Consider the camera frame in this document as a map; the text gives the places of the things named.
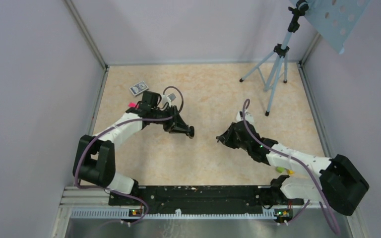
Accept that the grey playing card box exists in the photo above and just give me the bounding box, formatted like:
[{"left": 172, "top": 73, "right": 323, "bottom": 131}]
[{"left": 129, "top": 81, "right": 149, "bottom": 97}]

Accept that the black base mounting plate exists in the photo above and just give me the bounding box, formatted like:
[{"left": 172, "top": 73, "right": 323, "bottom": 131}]
[{"left": 108, "top": 185, "right": 304, "bottom": 215}]

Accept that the light blue tripod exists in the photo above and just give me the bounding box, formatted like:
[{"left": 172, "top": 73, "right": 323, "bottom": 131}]
[{"left": 239, "top": 0, "right": 310, "bottom": 116}]

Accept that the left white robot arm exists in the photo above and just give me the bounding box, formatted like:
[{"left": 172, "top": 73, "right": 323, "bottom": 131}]
[{"left": 72, "top": 91, "right": 195, "bottom": 205}]

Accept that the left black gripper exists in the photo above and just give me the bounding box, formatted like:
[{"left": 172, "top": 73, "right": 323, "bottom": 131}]
[{"left": 151, "top": 105, "right": 191, "bottom": 133}]

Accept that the black earbud charging case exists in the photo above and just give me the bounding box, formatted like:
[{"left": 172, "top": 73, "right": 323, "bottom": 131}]
[{"left": 188, "top": 126, "right": 195, "bottom": 139}]

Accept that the pink marker pen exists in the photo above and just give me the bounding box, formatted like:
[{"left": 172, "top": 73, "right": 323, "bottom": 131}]
[{"left": 128, "top": 103, "right": 139, "bottom": 108}]

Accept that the white earbud charging case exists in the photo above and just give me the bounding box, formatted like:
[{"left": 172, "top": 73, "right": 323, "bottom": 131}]
[{"left": 236, "top": 111, "right": 243, "bottom": 122}]

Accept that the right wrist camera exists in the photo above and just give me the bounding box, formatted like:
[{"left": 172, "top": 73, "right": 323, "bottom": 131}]
[{"left": 241, "top": 112, "right": 254, "bottom": 124}]

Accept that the white cable duct rail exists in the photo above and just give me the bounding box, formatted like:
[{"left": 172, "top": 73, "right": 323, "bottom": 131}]
[{"left": 70, "top": 208, "right": 276, "bottom": 220}]

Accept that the perforated blue metal panel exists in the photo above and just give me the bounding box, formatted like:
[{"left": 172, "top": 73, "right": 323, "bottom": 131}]
[{"left": 290, "top": 0, "right": 371, "bottom": 54}]

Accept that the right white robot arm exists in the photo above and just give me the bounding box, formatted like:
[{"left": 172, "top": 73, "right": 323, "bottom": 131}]
[{"left": 216, "top": 121, "right": 370, "bottom": 216}]

